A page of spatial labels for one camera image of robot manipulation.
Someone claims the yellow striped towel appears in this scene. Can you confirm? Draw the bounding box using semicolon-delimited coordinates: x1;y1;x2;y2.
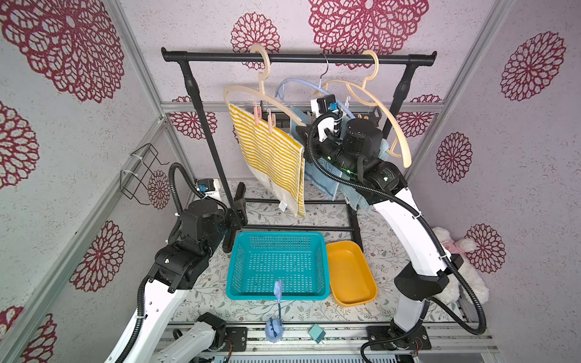
228;104;306;218

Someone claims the peach pink clothespin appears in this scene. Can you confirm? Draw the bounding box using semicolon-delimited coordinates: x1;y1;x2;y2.
267;110;276;134

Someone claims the cream plastic hanger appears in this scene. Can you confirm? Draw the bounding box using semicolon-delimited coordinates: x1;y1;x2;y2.
223;43;304;126

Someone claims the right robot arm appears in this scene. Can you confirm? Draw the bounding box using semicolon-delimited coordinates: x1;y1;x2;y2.
292;113;487;355

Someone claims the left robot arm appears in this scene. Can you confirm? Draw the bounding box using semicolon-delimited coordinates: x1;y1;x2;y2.
106;163;242;362

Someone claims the light blue hanger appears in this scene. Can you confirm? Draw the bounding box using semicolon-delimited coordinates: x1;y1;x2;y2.
274;53;357;119

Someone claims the beige plastic hanger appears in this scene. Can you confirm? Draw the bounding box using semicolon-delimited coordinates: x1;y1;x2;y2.
322;50;412;169

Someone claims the blue hello towel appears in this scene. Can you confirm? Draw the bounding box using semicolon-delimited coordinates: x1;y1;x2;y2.
290;106;339;201

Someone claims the teal plain towel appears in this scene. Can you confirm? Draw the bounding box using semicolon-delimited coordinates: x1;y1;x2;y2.
340;135;391;212

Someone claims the black clothes rack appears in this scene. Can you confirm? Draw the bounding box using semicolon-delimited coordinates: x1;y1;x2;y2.
161;47;437;253

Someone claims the teal plastic basket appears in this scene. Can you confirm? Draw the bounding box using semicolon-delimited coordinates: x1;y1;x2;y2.
225;231;331;301

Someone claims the yellow plastic tray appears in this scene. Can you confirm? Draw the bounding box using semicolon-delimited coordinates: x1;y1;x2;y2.
327;240;378;307

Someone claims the small teal cube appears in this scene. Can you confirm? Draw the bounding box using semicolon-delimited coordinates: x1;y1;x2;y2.
308;325;326;344

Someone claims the white teddy bear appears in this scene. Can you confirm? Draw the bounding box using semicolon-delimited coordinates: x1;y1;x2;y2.
432;227;490;305

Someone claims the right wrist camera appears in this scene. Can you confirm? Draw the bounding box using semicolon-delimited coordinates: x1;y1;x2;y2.
310;94;343;142

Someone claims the black wire wall rack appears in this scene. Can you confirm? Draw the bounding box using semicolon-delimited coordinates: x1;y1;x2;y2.
119;143;169;206

